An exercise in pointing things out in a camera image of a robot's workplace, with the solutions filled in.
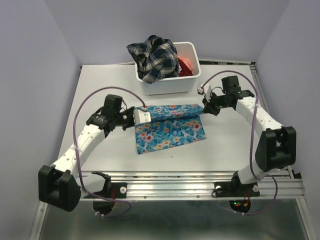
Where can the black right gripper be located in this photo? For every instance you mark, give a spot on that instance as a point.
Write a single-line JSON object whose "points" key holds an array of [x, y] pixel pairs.
{"points": [[209, 107]]}

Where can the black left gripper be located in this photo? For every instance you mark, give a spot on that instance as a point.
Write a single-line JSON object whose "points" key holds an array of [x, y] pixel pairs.
{"points": [[130, 112]]}

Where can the blue floral skirt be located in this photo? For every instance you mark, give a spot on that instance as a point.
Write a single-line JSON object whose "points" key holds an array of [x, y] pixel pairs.
{"points": [[170, 126]]}

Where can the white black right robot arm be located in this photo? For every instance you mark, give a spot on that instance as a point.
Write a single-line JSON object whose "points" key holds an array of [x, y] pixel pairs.
{"points": [[276, 148]]}

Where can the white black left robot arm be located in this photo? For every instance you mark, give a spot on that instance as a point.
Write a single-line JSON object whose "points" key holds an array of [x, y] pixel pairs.
{"points": [[62, 184]]}

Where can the white plastic bin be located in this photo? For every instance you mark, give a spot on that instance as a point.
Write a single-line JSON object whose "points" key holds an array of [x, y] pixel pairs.
{"points": [[172, 84]]}

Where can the red polka dot skirt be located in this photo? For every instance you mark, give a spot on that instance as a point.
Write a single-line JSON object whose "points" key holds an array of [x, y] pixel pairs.
{"points": [[185, 70]]}

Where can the pink orange skirt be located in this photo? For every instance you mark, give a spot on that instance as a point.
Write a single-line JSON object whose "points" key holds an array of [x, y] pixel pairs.
{"points": [[187, 62]]}

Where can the navy plaid skirt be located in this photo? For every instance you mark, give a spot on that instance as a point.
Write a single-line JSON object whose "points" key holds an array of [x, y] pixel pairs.
{"points": [[156, 58]]}

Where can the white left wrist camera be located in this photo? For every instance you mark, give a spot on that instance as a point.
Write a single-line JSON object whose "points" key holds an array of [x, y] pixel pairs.
{"points": [[141, 116]]}

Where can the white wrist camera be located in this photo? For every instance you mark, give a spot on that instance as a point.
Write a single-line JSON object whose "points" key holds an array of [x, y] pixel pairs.
{"points": [[205, 90], [141, 116]]}

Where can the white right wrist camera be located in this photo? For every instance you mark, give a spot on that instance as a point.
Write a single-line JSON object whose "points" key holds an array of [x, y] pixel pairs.
{"points": [[205, 90]]}

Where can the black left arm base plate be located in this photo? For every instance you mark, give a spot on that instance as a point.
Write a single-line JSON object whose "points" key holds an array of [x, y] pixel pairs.
{"points": [[109, 189]]}

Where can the aluminium table frame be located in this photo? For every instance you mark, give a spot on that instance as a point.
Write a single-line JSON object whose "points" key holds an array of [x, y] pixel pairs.
{"points": [[199, 185]]}

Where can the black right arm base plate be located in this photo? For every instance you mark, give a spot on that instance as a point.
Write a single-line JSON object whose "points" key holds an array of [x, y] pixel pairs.
{"points": [[226, 189]]}

